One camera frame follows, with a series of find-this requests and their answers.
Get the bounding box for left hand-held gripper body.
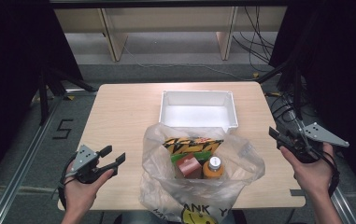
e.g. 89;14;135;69
69;144;105;184

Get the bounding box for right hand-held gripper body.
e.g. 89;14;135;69
278;121;350;164

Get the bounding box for clear plastic shopping bag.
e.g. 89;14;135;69
139;122;266;224

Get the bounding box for green snack packet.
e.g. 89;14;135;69
170;150;213;164

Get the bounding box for orange juice bottle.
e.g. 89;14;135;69
202;156;225;180

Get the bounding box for brown carton box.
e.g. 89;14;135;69
176;153;203;180

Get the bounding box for black and yellow chip bag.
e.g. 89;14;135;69
163;136;224;156

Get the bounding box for white plastic bin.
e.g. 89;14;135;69
159;90;239;134

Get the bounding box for person's left hand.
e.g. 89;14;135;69
63;169;115;216

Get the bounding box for person's right hand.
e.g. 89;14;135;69
280;143;337;195

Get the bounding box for black metal stand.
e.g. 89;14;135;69
256;59;310;120
36;66;97;125

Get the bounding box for black curtain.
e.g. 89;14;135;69
0;0;84;200
268;0;356;200

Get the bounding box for beige wooden desk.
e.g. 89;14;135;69
53;6;287;63

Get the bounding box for black cables beside stand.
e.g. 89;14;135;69
270;92;317;124

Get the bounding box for right hand-held gripper cable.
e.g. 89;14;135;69
320;148;341;198

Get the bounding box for aluminium floor rail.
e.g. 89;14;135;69
0;90;99;224
291;118;356;224

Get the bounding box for bundle of black floor cables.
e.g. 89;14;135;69
232;6;277;73

